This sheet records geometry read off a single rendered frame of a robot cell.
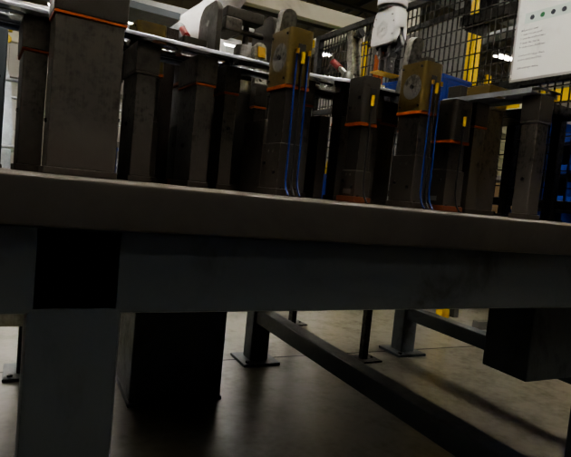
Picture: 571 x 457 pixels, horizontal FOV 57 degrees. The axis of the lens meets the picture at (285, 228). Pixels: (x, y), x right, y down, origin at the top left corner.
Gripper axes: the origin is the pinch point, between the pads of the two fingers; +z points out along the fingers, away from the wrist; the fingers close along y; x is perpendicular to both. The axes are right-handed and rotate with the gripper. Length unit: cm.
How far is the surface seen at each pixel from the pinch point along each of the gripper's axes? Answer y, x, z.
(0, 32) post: -30, -94, 6
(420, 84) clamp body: 23.8, -8.7, 9.7
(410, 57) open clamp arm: 17.5, -7.3, 2.1
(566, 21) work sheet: 16, 54, -22
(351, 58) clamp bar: -14.2, -1.9, -4.1
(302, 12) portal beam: -560, 298, -224
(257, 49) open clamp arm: -13.0, -33.9, 0.3
